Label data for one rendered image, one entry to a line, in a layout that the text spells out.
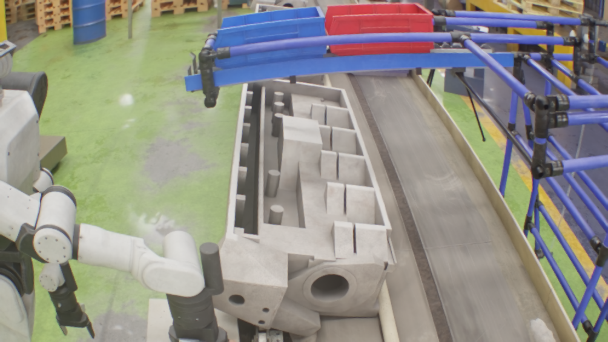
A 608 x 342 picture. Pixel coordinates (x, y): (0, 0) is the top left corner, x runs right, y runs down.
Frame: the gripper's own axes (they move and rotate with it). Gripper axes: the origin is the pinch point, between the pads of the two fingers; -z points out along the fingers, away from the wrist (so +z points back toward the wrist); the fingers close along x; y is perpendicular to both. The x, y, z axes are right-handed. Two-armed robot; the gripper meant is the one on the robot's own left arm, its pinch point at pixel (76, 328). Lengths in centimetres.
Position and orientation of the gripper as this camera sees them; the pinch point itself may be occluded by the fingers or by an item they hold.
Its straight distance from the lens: 166.3
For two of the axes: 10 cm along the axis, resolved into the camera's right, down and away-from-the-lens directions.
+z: -0.5, -8.9, -4.5
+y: -0.5, -4.5, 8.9
